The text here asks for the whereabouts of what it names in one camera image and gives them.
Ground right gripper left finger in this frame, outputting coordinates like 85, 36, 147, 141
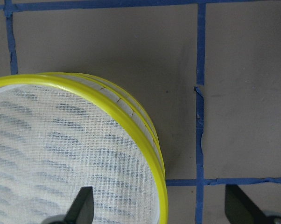
46, 187, 94, 224

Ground yellow steamer layer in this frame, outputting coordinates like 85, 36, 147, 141
0, 72, 168, 224
41, 72, 165, 179

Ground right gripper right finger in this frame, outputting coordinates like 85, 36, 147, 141
225, 184, 281, 224

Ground white steamer cloth liner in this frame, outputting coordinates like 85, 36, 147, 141
0, 85, 160, 224

